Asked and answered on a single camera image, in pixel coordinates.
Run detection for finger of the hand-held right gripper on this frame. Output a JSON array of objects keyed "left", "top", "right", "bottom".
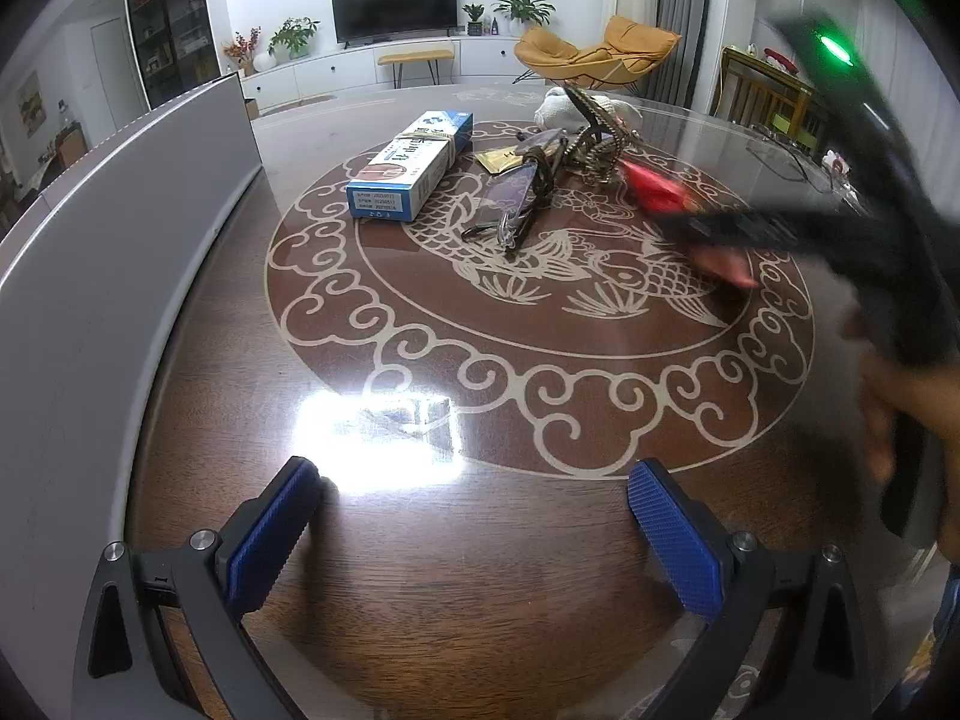
[{"left": 656, "top": 206, "right": 857, "bottom": 262}]

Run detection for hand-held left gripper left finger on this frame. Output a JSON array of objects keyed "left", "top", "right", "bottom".
[{"left": 73, "top": 456, "right": 323, "bottom": 720}]

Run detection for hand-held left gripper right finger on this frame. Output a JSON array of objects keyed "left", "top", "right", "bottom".
[{"left": 627, "top": 457, "right": 875, "bottom": 720}]

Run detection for white cloth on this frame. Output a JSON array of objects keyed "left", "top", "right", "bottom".
[{"left": 534, "top": 86, "right": 642, "bottom": 128}]

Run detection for gold foil packet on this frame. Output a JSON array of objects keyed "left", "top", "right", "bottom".
[{"left": 474, "top": 146, "right": 526, "bottom": 175}]

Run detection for large white cardboard box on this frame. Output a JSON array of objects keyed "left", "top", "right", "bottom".
[{"left": 0, "top": 73, "right": 265, "bottom": 691}]

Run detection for blue and white carton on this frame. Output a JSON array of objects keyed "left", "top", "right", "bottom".
[{"left": 346, "top": 110, "right": 475, "bottom": 222}]

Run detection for brown patterned desktop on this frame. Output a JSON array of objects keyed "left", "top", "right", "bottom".
[{"left": 124, "top": 79, "right": 960, "bottom": 720}]

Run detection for person's right hand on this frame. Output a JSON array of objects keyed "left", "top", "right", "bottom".
[{"left": 840, "top": 306, "right": 925, "bottom": 482}]

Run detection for grey curtain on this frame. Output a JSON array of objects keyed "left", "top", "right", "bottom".
[{"left": 660, "top": 0, "right": 713, "bottom": 102}]

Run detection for yellow lounge chair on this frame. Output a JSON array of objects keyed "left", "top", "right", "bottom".
[{"left": 514, "top": 15, "right": 682, "bottom": 95}]

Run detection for broad leaf potted plant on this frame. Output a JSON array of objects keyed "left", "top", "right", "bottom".
[{"left": 493, "top": 0, "right": 556, "bottom": 35}]

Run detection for wooden bench with black legs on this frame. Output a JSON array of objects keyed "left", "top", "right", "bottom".
[{"left": 377, "top": 49, "right": 455, "bottom": 87}]

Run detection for black television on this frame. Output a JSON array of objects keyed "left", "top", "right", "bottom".
[{"left": 331, "top": 0, "right": 458, "bottom": 44}]

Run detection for white television cabinet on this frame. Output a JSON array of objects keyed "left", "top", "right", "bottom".
[{"left": 240, "top": 36, "right": 541, "bottom": 110}]

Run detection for red flowers in vase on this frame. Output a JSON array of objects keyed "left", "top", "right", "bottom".
[{"left": 223, "top": 26, "right": 275, "bottom": 76}]

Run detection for white door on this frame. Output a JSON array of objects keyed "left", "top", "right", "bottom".
[{"left": 90, "top": 17, "right": 147, "bottom": 117}]

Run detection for bushy green potted plant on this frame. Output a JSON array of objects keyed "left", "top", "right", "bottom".
[{"left": 268, "top": 17, "right": 320, "bottom": 65}]

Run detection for black glass display cabinet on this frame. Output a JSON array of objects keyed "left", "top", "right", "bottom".
[{"left": 124, "top": 0, "right": 222, "bottom": 110}]

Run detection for thin frame eyeglasses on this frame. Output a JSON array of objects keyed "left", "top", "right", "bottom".
[{"left": 746, "top": 124, "right": 848, "bottom": 192}]

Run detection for framed wall painting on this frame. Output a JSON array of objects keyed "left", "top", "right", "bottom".
[{"left": 16, "top": 71, "right": 47, "bottom": 137}]

